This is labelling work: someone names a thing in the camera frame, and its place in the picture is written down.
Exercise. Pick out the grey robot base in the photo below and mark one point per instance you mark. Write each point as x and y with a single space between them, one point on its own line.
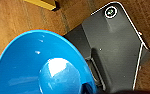
114 50

